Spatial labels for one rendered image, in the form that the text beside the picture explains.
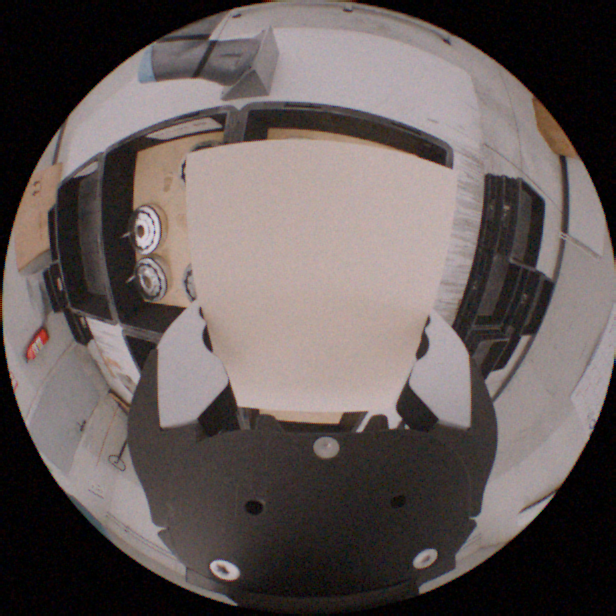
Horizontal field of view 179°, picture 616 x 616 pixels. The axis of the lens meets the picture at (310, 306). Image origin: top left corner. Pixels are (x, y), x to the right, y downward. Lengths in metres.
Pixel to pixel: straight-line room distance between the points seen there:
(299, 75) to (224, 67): 0.20
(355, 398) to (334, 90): 0.58
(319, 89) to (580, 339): 2.94
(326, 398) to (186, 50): 0.55
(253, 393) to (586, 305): 2.90
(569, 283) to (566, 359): 0.83
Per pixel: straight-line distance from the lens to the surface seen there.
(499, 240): 1.11
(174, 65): 0.49
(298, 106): 0.32
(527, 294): 1.44
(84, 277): 0.81
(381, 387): 0.15
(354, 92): 0.59
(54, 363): 3.44
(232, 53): 0.50
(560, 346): 3.01
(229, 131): 0.31
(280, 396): 0.15
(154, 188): 0.49
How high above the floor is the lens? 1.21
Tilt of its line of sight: 60 degrees down
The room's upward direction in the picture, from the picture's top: 180 degrees counter-clockwise
